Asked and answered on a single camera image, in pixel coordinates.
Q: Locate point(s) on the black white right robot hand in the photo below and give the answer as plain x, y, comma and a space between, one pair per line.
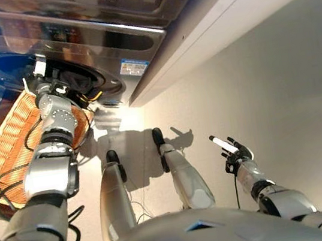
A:
239, 154

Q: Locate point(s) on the black left robot foot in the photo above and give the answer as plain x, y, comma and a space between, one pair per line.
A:
112, 156

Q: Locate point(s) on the black garment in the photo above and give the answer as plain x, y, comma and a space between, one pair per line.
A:
77, 80

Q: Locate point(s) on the white tall side panel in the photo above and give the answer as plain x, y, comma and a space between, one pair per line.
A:
223, 11

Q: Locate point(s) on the dark grey washing machine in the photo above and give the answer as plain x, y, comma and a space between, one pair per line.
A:
90, 31

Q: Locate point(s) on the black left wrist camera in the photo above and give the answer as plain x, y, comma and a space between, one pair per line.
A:
61, 89

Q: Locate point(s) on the blue bordered info sticker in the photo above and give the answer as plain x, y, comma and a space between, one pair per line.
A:
134, 66

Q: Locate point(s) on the black right robot foot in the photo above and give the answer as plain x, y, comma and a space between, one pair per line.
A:
158, 136

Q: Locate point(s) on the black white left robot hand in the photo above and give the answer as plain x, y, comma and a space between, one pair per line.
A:
51, 76

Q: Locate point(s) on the black robot foot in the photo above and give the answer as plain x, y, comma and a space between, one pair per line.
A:
158, 136
112, 156

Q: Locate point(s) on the silver robot leg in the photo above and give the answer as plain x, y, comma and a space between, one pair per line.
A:
112, 200
188, 180

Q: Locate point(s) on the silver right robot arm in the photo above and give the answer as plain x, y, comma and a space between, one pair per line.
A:
282, 199

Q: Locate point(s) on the silver left robot leg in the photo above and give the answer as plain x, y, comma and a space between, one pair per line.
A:
112, 200

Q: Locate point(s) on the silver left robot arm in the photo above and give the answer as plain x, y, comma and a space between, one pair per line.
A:
47, 173

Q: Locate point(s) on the silver right robot leg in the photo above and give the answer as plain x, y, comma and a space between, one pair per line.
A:
188, 180

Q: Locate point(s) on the wicker laundry basket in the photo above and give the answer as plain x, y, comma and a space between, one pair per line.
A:
9, 143

